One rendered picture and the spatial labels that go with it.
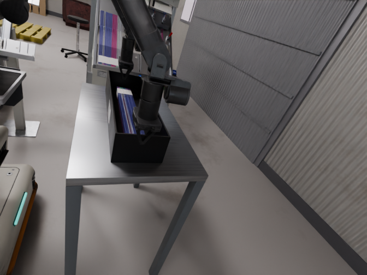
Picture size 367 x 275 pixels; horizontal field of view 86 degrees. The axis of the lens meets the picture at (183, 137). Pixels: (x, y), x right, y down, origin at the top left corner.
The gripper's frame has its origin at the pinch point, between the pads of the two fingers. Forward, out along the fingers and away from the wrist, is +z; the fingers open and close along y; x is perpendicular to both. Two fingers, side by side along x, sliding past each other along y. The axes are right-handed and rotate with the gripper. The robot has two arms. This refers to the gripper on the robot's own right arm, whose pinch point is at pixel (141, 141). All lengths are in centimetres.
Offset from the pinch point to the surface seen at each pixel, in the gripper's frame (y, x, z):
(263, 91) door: 130, -174, 12
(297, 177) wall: 40, -181, 69
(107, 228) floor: 27, 3, 88
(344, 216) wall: -8, -183, 67
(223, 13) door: 278, -171, -59
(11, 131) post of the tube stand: 128, 75, 84
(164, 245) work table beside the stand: -5, -19, 56
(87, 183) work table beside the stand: -6.5, 14.8, 10.2
